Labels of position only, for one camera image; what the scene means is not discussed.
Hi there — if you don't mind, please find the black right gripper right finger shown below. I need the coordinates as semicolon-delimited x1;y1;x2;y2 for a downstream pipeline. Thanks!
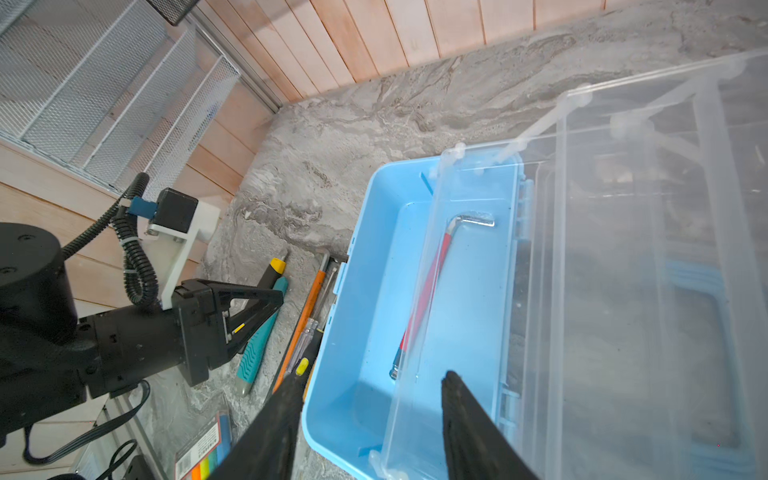
441;371;537;480

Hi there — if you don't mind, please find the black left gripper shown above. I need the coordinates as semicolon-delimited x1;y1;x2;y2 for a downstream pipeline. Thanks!
77;279;284;396

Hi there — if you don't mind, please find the black yellow utility knife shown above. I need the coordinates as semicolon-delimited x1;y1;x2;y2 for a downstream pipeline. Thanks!
232;247;290;332

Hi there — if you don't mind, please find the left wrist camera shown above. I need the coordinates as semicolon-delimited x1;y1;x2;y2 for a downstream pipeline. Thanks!
121;188;221;309

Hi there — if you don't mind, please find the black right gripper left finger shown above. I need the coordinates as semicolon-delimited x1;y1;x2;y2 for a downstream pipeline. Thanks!
210;372;308;480

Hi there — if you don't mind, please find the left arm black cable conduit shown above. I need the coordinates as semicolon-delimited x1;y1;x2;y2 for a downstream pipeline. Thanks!
59;172;160;310

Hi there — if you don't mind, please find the orange hex key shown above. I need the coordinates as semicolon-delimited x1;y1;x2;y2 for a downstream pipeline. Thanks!
270;251;331;393

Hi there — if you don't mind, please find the white wire mesh shelf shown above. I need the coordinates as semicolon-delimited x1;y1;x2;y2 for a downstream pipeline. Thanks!
1;1;240;199

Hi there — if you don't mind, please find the teal handled tool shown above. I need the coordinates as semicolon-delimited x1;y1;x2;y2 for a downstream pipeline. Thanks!
237;277;288;397

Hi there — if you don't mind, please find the red hex key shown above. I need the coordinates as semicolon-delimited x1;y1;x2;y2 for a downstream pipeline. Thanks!
389;212;495;380

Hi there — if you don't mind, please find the black mesh wall basket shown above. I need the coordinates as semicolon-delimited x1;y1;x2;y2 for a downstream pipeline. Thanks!
147;0;200;26

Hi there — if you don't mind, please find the light blue tool box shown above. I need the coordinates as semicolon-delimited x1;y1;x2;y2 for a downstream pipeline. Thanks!
302;153;533;479

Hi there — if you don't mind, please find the highlighter pack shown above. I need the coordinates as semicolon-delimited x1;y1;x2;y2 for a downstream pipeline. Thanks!
173;410;233;480

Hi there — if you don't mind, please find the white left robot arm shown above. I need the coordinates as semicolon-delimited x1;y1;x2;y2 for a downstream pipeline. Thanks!
1;223;284;435

